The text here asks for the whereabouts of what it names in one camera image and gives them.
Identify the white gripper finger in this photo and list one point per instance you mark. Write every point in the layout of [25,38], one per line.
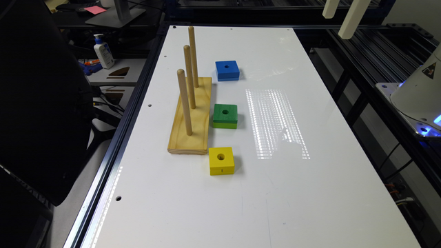
[353,18]
[330,8]

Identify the blue wooden block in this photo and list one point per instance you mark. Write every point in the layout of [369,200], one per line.
[227,70]

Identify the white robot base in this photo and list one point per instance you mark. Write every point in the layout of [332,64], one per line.
[417,99]

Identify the green wooden block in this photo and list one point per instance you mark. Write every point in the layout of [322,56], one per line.
[225,116]

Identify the yellow wooden block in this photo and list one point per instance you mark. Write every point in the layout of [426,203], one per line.
[221,161]

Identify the far wooden peg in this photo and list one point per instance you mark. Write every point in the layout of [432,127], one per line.
[192,44]

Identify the wooden peg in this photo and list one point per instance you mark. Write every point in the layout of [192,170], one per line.
[188,67]
[184,101]
[192,44]

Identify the middle wooden peg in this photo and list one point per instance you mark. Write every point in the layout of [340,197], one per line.
[188,67]

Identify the near wooden peg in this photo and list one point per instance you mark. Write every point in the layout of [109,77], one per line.
[184,101]

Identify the wooden peg base board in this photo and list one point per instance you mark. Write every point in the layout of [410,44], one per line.
[196,144]

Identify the silver monitor stand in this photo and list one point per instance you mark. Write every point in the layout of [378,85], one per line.
[117,14]

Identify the white lotion pump bottle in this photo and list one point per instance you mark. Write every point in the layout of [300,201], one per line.
[103,52]

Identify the pink sticky note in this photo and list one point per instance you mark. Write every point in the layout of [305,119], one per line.
[95,9]

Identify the blue glue gun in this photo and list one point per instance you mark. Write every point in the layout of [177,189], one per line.
[90,69]

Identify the black office chair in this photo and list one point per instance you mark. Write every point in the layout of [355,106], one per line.
[47,133]

